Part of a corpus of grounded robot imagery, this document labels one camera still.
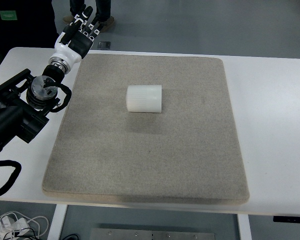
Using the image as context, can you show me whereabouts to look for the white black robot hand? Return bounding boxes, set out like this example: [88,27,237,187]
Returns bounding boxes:
[53,4,104,66]

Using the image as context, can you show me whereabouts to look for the white ribbed cup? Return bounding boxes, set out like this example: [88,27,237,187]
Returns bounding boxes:
[126,85,162,113]

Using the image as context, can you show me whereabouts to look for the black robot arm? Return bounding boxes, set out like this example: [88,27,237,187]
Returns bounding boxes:
[0,5,100,152]

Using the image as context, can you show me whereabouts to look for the person's legs and shoes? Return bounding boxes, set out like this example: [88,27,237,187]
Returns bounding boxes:
[62,0,115,33]

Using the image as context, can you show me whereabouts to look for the metal floor socket plate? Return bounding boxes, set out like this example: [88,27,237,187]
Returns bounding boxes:
[97,41,111,50]

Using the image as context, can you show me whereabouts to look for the grey felt mat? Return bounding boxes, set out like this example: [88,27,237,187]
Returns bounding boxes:
[42,53,250,205]

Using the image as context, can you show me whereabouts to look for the white table leg left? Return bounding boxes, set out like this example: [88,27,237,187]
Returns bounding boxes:
[47,204,68,240]

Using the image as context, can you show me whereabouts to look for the white table leg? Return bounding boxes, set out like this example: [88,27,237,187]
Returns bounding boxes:
[47,204,68,240]
[237,214,252,240]

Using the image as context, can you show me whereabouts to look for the white table leg right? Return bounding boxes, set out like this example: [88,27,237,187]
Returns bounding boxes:
[237,214,252,240]

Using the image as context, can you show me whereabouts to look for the black table control panel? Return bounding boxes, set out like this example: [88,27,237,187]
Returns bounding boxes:
[273,216,300,224]

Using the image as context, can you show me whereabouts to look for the black sleeved cable loop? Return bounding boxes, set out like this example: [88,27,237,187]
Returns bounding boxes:
[0,159,23,200]

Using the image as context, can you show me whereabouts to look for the metal base plate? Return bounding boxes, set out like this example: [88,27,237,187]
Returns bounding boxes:
[89,228,216,240]

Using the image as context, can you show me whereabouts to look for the white cables and power strip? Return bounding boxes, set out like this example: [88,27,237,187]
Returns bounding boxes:
[0,211,50,240]

